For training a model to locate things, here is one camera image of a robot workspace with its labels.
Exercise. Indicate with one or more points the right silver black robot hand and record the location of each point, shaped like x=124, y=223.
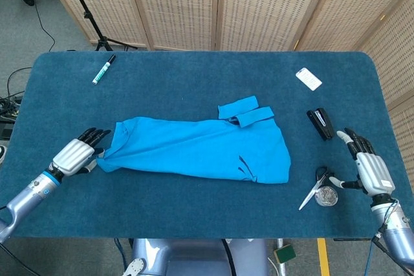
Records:
x=375, y=172

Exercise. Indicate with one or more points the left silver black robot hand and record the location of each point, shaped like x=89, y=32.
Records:
x=72, y=156

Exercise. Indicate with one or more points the blue printed T-shirt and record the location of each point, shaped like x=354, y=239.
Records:
x=194, y=146

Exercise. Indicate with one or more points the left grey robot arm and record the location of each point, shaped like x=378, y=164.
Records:
x=26, y=195

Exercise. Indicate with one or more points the round clear paper clip box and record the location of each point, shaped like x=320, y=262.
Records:
x=328, y=197

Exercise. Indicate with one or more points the black stapler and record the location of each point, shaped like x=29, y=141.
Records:
x=323, y=127

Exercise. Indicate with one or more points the green white marker pen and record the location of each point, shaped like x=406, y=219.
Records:
x=102, y=72

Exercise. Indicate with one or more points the white rectangular card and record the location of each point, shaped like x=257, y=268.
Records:
x=309, y=79

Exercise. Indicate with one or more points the green yellow block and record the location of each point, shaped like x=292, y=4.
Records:
x=284, y=253

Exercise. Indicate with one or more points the silver metal table leg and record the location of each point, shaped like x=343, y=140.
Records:
x=281, y=269

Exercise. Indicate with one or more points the black tripod stand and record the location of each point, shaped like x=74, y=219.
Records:
x=84, y=14

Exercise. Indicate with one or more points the blue grey robot torso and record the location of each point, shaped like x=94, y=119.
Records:
x=194, y=256

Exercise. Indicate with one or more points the white perforated metal bracket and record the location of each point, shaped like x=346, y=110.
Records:
x=134, y=267

